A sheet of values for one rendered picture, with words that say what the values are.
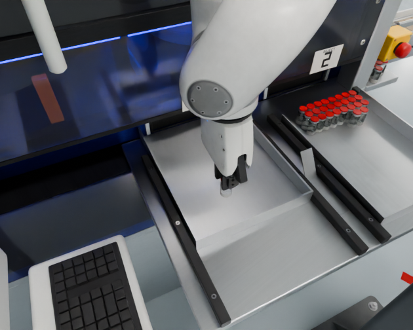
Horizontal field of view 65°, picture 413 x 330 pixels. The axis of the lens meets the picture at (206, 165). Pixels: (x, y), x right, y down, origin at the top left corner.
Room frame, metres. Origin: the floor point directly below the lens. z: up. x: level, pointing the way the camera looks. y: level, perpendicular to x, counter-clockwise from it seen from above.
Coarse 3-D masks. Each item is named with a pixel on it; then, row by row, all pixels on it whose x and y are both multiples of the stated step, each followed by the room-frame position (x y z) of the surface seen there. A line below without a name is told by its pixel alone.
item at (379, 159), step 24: (288, 120) 0.62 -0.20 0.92; (384, 120) 0.66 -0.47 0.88; (312, 144) 0.54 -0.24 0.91; (336, 144) 0.57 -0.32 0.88; (360, 144) 0.57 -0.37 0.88; (384, 144) 0.57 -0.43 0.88; (408, 144) 0.57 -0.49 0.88; (336, 168) 0.46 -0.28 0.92; (360, 168) 0.49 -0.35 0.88; (384, 168) 0.49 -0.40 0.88; (408, 168) 0.49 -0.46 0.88; (360, 192) 0.40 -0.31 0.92; (384, 192) 0.42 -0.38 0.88; (408, 192) 0.42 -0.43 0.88; (384, 216) 0.34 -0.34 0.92
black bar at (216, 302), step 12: (144, 156) 0.51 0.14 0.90; (156, 180) 0.44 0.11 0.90; (168, 204) 0.38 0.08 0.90; (168, 216) 0.36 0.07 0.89; (180, 228) 0.33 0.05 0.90; (180, 240) 0.30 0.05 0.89; (192, 252) 0.28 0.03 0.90; (192, 264) 0.26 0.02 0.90; (204, 276) 0.23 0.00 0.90; (204, 288) 0.21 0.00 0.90; (216, 300) 0.19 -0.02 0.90; (216, 312) 0.17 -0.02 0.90; (228, 324) 0.16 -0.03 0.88
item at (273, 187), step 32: (192, 128) 0.63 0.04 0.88; (256, 128) 0.59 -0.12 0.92; (160, 160) 0.52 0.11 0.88; (192, 160) 0.52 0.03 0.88; (256, 160) 0.52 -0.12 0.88; (192, 192) 0.42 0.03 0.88; (256, 192) 0.42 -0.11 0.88; (288, 192) 0.42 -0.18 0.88; (192, 224) 0.35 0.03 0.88; (224, 224) 0.35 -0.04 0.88; (256, 224) 0.35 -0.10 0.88
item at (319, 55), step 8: (328, 48) 0.73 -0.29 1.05; (336, 48) 0.74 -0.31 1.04; (320, 56) 0.72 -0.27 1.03; (328, 56) 0.73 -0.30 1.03; (336, 56) 0.74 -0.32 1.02; (312, 64) 0.71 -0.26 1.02; (320, 64) 0.72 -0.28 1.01; (328, 64) 0.73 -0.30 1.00; (336, 64) 0.75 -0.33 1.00; (312, 72) 0.71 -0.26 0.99
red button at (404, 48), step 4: (404, 44) 0.81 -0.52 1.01; (408, 44) 0.81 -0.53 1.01; (400, 48) 0.81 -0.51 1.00; (404, 48) 0.80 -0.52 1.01; (408, 48) 0.80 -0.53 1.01; (396, 52) 0.81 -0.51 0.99; (400, 52) 0.80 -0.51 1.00; (404, 52) 0.80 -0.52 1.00; (408, 52) 0.81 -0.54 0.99; (400, 56) 0.80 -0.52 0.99; (404, 56) 0.80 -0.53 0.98
